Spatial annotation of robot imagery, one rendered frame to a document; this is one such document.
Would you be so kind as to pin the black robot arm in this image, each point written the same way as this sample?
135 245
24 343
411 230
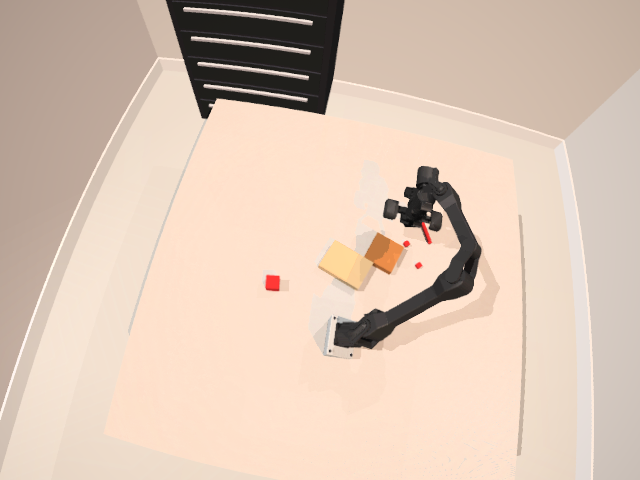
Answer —
454 283

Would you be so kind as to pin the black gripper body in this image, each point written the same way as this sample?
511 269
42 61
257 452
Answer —
392 208

